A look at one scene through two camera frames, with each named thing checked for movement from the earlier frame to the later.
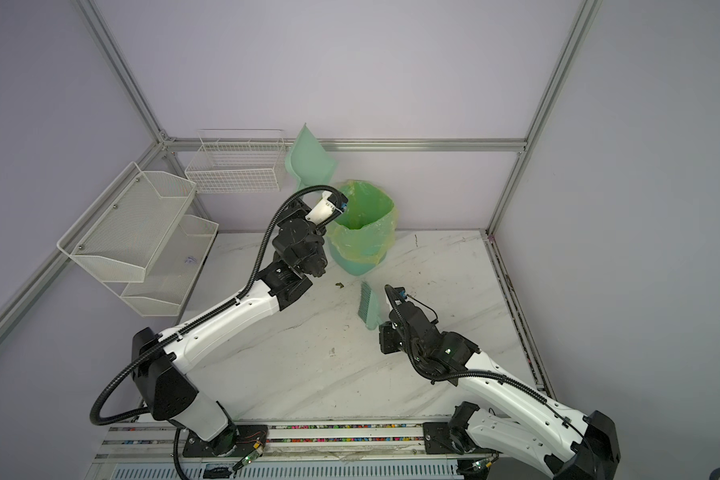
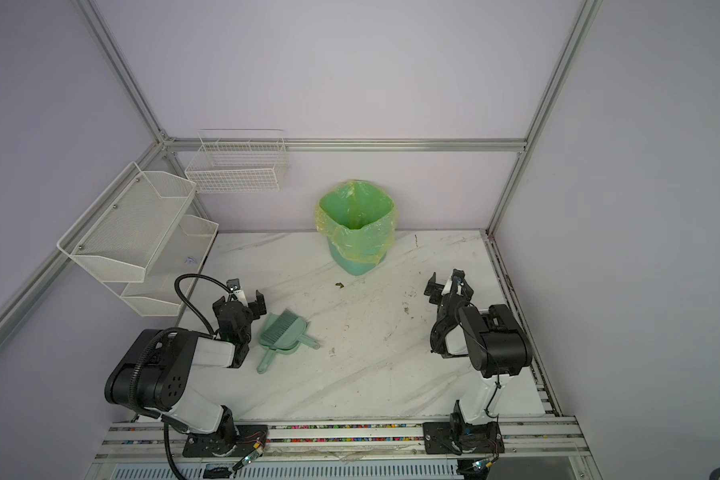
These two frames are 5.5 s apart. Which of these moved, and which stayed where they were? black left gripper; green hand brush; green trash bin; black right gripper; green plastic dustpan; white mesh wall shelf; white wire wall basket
Moved: black right gripper; black left gripper; green hand brush; green plastic dustpan
Stayed: white wire wall basket; green trash bin; white mesh wall shelf
